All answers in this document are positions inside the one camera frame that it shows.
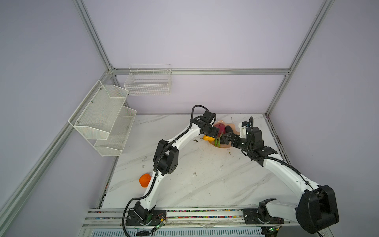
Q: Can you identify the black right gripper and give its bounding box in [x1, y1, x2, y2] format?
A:
[219, 133, 252, 153]

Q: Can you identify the dark avocado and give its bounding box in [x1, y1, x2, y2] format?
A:
[225, 125, 234, 133]

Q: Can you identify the pink dragon fruit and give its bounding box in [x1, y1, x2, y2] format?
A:
[214, 122, 226, 147]

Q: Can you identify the orange fruit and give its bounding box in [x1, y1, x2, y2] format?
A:
[139, 173, 152, 188]

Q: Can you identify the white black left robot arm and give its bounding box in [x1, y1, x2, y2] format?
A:
[134, 118, 219, 225]

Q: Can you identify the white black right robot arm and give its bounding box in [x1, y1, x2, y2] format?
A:
[220, 126, 340, 234]

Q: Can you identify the peach scalloped fruit bowl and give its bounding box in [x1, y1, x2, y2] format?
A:
[207, 119, 239, 149]

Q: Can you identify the white mesh two-tier shelf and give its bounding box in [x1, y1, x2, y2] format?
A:
[68, 81, 137, 157]

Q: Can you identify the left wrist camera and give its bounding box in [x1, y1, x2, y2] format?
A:
[200, 110, 216, 124]

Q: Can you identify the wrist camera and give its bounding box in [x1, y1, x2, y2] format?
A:
[238, 121, 253, 139]
[200, 110, 216, 124]

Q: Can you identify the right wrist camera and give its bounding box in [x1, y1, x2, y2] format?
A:
[238, 121, 253, 139]

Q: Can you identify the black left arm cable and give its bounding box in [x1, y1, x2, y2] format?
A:
[121, 174, 158, 237]

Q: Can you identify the white wire wall basket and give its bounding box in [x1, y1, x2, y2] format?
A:
[124, 64, 172, 96]

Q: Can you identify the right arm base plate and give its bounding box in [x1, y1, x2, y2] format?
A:
[242, 207, 284, 225]

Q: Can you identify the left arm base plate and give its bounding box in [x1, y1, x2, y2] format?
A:
[124, 209, 167, 227]

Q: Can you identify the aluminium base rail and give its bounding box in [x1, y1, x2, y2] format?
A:
[81, 205, 300, 229]

